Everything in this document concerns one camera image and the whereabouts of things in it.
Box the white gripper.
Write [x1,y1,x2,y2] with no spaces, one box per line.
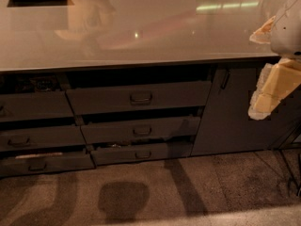
[248,0,301,121]

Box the grey drawer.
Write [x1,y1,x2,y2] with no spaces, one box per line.
[0,91,73,122]
[81,116,200,144]
[0,152,94,177]
[0,125,85,152]
[91,141,193,166]
[67,81,212,115]

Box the grey cabinet door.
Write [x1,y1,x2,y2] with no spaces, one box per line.
[192,62,301,155]

